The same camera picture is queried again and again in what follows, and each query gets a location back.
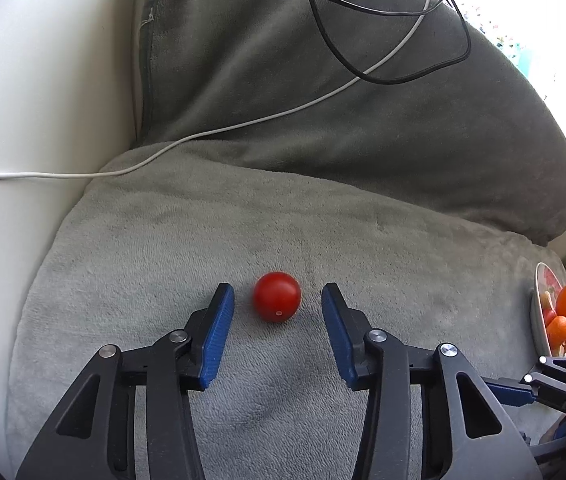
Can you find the floral white plate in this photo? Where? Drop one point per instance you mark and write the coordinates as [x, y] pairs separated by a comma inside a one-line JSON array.
[[545, 280]]

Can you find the small red cherry tomato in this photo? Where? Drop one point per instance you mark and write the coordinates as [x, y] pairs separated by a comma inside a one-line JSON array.
[[276, 297]]

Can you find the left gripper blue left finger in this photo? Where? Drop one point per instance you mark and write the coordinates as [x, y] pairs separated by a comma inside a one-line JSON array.
[[90, 433]]

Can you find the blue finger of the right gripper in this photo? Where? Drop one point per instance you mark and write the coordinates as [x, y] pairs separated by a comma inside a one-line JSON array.
[[510, 392]]

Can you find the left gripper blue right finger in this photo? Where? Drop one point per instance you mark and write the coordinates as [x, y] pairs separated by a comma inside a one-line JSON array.
[[466, 432]]

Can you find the small mandarin orange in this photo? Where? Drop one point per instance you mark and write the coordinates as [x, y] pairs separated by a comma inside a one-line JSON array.
[[556, 332]]

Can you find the peeled orange segment piece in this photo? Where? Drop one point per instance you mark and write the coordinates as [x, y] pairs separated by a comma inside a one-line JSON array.
[[545, 299]]

